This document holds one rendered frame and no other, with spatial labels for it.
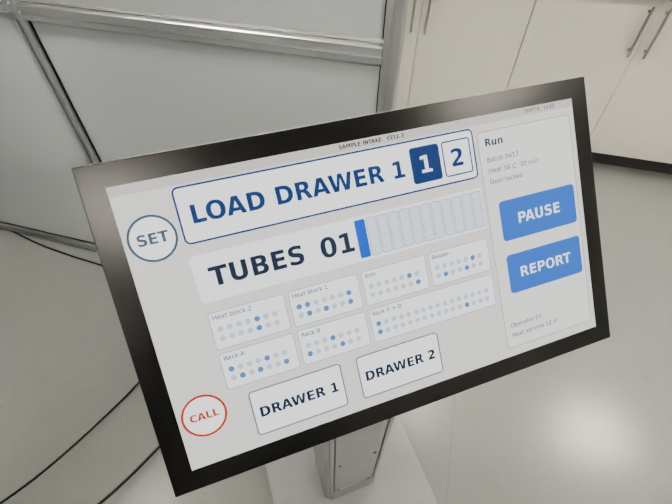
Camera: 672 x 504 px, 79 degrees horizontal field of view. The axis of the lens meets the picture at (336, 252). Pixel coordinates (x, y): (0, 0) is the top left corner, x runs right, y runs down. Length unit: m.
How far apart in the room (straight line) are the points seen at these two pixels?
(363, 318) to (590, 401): 1.41
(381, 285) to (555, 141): 0.25
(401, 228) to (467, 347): 0.15
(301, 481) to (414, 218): 1.09
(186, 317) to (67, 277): 1.74
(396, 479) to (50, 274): 1.64
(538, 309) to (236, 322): 0.34
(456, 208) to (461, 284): 0.08
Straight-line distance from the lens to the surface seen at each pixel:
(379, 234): 0.41
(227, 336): 0.40
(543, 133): 0.51
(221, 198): 0.38
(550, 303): 0.53
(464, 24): 2.35
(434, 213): 0.43
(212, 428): 0.43
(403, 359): 0.45
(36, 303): 2.09
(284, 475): 1.41
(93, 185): 0.39
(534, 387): 1.69
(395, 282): 0.42
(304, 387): 0.42
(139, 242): 0.39
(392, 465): 1.42
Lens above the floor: 1.40
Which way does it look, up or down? 48 degrees down
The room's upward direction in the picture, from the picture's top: 1 degrees clockwise
